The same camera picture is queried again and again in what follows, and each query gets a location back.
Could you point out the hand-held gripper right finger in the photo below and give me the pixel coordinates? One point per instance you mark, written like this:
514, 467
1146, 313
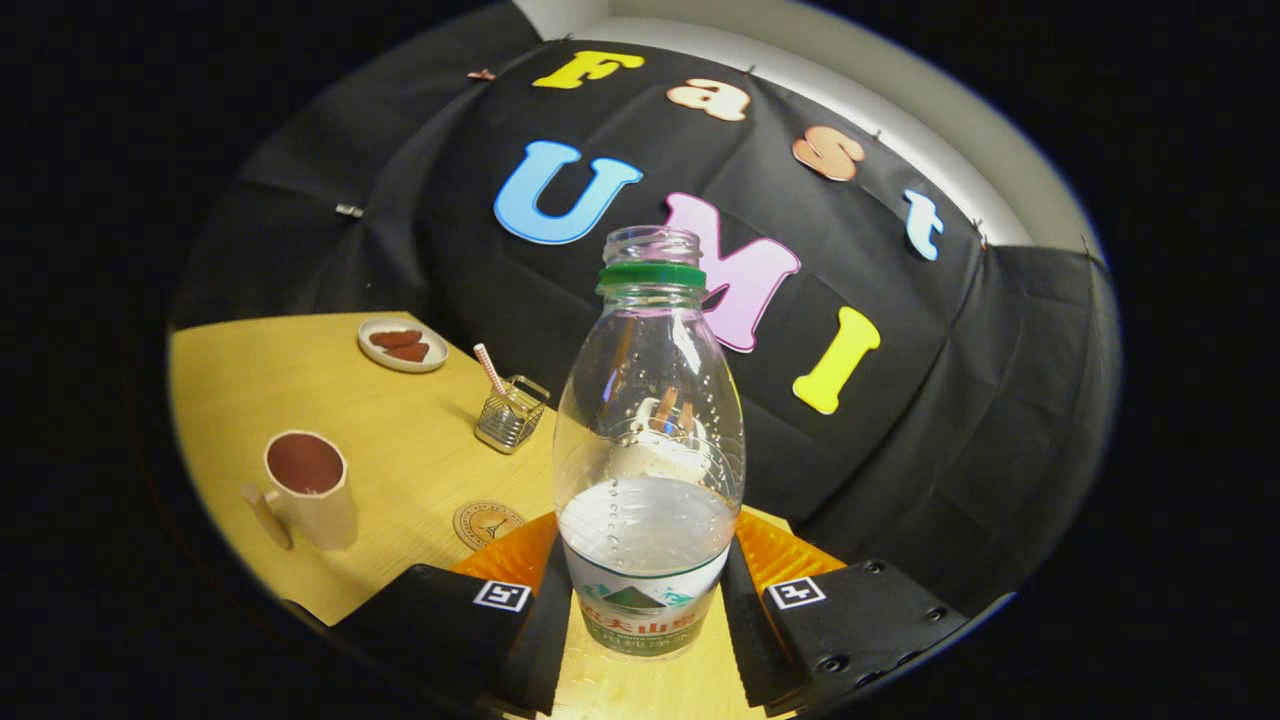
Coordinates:
745, 630

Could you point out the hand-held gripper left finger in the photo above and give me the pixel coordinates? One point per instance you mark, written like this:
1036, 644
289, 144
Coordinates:
535, 640

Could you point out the round cork coaster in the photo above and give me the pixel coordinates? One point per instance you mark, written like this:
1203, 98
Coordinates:
488, 525

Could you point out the beige cup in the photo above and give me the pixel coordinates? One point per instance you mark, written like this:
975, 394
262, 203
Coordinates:
325, 515

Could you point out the clear plastic bottle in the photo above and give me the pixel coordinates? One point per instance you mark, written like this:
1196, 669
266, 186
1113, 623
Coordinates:
650, 400

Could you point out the wooden table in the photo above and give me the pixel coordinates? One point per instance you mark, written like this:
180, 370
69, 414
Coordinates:
400, 470

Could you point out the black backdrop cloth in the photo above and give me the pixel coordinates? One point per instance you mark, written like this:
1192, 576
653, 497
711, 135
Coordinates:
950, 450

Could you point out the striped straw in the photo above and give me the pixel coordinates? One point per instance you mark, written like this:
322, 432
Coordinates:
489, 368

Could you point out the red food slice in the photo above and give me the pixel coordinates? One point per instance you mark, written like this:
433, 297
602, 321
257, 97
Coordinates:
410, 352
395, 338

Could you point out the white round plate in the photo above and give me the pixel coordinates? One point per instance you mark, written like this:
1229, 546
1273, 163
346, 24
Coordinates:
375, 352

